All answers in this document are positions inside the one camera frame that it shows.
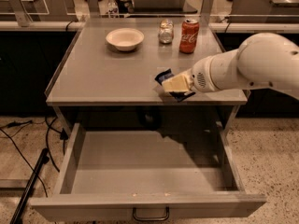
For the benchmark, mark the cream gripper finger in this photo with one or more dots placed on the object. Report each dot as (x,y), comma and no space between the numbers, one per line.
(177,84)
(186,76)

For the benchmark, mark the clear glass jar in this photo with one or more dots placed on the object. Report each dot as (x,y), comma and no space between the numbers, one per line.
(166,31)

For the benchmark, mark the dark metal drawer handle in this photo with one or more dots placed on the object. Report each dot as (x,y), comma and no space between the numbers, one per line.
(151,215)

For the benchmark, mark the grey cabinet table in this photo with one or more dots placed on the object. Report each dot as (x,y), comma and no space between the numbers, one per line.
(98,88)

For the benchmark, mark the red coca-cola can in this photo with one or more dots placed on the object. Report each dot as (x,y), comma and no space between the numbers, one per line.
(189,33)

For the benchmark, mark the white bowl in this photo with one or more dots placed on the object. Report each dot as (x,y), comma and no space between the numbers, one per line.
(125,39)

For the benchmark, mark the black bar on floor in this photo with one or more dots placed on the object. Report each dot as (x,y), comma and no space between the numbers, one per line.
(43,159)

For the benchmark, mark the blue rxbar blueberry wrapper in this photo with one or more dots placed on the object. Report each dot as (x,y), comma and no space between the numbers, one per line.
(178,96)

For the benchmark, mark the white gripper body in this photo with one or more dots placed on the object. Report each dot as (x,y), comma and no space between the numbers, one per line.
(200,76)

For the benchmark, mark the clear water bottle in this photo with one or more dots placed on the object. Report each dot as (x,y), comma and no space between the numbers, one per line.
(112,9)

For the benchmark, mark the grey open drawer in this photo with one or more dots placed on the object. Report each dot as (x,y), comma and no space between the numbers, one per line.
(104,176)

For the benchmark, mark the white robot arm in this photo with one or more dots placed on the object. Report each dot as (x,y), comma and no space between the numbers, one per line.
(263,61)

